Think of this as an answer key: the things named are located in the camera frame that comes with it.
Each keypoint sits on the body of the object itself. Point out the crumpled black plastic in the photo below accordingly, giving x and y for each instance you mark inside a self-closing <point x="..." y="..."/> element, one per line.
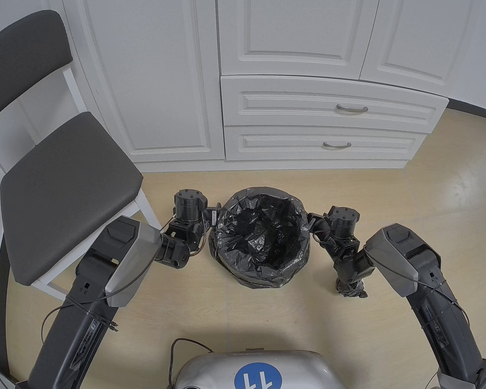
<point x="350" y="292"/>

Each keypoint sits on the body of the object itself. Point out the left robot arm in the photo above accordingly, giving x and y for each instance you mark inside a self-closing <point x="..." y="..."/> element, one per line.
<point x="121" y="257"/>

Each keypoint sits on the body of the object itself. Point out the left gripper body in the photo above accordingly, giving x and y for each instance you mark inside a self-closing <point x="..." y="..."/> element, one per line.
<point x="212" y="217"/>

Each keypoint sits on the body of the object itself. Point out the black plastic bag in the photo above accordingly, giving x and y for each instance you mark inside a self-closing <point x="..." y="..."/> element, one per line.
<point x="259" y="266"/>

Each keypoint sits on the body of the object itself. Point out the white chair grey cushions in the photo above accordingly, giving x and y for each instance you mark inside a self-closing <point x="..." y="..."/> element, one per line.
<point x="64" y="184"/>

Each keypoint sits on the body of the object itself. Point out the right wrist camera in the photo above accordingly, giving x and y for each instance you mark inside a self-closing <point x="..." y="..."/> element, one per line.
<point x="318" y="225"/>

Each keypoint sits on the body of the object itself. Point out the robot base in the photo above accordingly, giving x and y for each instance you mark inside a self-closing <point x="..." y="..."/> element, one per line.
<point x="259" y="367"/>

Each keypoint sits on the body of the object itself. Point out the white wardrobe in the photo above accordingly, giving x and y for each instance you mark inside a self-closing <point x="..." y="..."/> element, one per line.
<point x="291" y="35"/>

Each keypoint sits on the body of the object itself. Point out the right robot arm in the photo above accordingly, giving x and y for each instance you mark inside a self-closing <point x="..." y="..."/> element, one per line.
<point x="405" y="257"/>

